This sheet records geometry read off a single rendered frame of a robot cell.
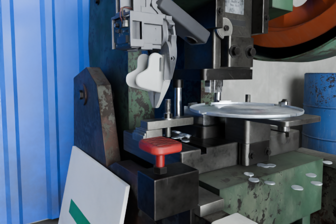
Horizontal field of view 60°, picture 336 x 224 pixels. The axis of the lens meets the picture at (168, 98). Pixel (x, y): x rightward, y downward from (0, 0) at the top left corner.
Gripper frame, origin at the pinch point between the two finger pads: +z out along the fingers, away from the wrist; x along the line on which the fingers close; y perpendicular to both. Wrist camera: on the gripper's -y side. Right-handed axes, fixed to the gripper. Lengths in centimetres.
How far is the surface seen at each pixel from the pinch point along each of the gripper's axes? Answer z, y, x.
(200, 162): 16.0, -16.2, -7.9
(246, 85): 6, -180, -138
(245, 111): 4.7, -28.6, -5.9
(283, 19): -24, -70, -25
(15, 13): -36, 6, -135
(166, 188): 14.5, 0.6, 3.1
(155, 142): 7.2, 0.9, 0.3
